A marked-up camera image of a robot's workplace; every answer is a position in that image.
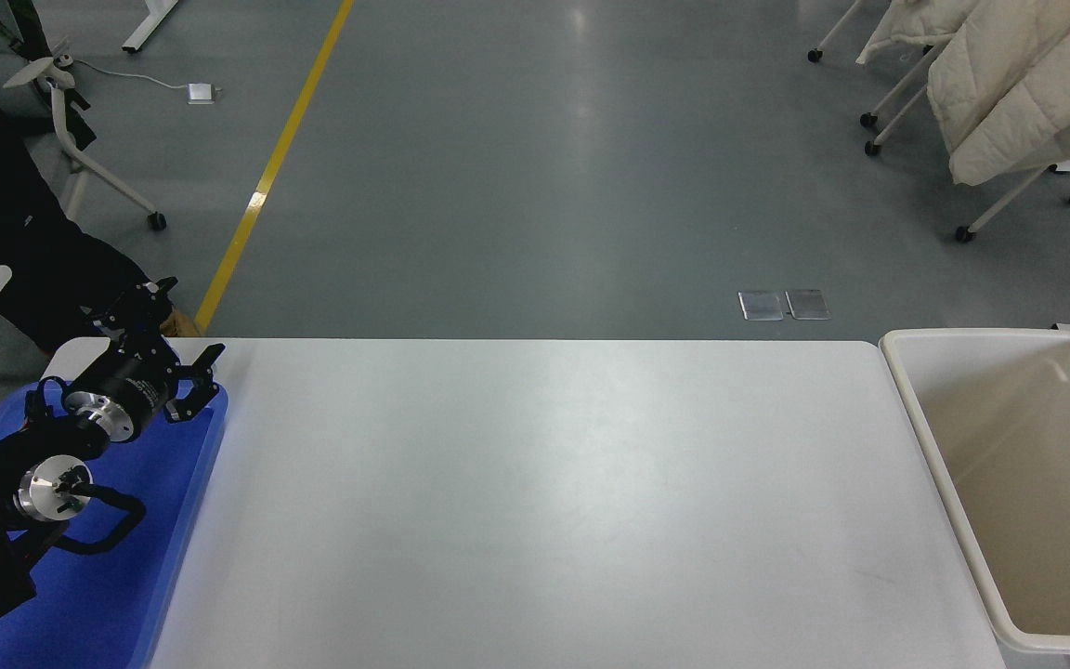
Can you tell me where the small cream quilted jacket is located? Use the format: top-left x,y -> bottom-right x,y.
856,0 -> 986,66

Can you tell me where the white table leg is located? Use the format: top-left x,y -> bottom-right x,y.
123,0 -> 181,54

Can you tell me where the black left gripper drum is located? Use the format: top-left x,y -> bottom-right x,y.
73,349 -> 176,428

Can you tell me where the large cream quilted jacket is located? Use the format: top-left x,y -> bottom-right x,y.
927,0 -> 1070,187

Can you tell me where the white chair frame with casters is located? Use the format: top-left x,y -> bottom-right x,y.
859,42 -> 954,157
808,0 -> 870,64
955,138 -> 1070,244

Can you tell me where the large pale plastic bin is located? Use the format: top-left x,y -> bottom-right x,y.
881,329 -> 1070,665

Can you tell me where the silver floor plate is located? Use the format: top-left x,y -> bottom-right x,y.
786,289 -> 833,321
738,291 -> 786,322

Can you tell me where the white floor cable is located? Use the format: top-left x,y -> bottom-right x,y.
71,58 -> 192,91

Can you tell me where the grey chair with white frame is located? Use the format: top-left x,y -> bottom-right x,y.
4,54 -> 169,233

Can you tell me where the blue plastic tray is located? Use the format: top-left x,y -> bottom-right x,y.
0,379 -> 231,669

